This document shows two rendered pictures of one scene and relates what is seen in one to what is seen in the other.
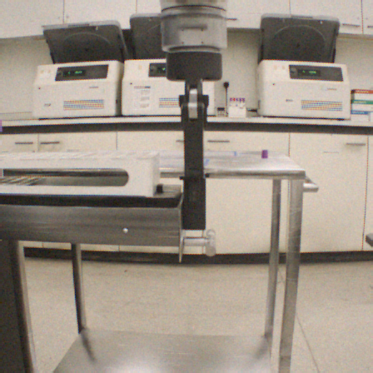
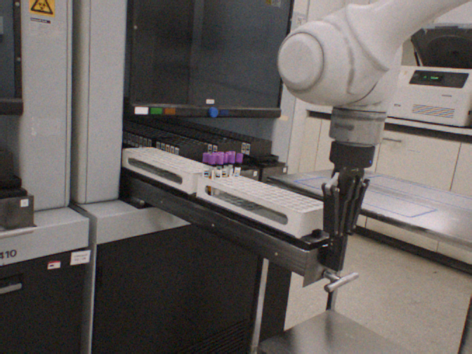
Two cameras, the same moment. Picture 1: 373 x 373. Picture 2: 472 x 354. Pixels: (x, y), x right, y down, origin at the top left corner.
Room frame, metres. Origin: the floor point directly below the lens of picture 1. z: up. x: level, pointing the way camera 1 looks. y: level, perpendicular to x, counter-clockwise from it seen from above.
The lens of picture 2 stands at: (-0.05, -0.36, 1.10)
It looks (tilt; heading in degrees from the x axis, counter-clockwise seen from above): 13 degrees down; 40
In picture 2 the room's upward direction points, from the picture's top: 6 degrees clockwise
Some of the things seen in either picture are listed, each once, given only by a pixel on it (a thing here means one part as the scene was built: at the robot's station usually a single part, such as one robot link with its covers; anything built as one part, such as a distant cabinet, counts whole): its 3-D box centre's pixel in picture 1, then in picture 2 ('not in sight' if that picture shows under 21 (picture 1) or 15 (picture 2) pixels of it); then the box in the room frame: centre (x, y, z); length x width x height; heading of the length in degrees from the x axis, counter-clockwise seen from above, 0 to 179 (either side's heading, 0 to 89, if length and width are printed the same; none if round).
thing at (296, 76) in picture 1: (300, 67); not in sight; (3.24, -0.74, 1.25); 0.62 x 0.56 x 0.69; 177
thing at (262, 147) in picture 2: not in sight; (258, 149); (1.15, 0.58, 0.85); 0.12 x 0.02 x 0.06; 176
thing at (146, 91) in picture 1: (171, 65); not in sight; (3.28, 0.11, 1.24); 0.62 x 0.56 x 0.69; 178
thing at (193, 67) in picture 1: (194, 86); (349, 168); (0.67, -0.01, 0.96); 0.08 x 0.07 x 0.09; 177
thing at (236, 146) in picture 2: not in sight; (227, 151); (1.00, 0.58, 0.85); 0.12 x 0.02 x 0.06; 177
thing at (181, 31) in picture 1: (193, 33); (356, 127); (0.67, -0.01, 1.03); 0.09 x 0.09 x 0.06
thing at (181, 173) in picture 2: not in sight; (168, 170); (0.69, 0.51, 0.83); 0.30 x 0.10 x 0.06; 87
